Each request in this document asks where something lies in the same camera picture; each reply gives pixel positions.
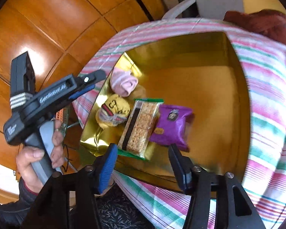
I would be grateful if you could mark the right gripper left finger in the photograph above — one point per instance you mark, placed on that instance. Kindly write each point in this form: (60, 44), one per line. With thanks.
(93, 179)

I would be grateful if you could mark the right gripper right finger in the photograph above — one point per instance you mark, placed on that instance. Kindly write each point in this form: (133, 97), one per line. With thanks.
(194, 181)

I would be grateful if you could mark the purple snack packet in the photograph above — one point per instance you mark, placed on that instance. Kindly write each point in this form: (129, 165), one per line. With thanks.
(171, 125)

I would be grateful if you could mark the yellow sock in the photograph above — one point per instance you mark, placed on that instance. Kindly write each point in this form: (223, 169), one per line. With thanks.
(114, 111)

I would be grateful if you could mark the cracker packet green edge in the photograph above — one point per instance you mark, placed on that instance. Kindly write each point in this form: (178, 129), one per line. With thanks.
(135, 137)

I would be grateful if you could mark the pink sock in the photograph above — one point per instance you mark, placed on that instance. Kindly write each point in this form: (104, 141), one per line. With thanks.
(122, 82)

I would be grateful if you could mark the person's left hand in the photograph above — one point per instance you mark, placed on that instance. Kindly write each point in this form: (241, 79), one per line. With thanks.
(32, 154)

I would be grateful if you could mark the striped bed sheet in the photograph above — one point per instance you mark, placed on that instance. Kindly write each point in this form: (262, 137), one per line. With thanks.
(264, 63)

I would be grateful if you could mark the gold tray box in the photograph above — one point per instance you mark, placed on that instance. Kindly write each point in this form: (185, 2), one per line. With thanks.
(200, 71)

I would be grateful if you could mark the maroon puffer jacket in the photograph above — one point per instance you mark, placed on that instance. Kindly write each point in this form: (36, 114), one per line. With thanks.
(269, 23)

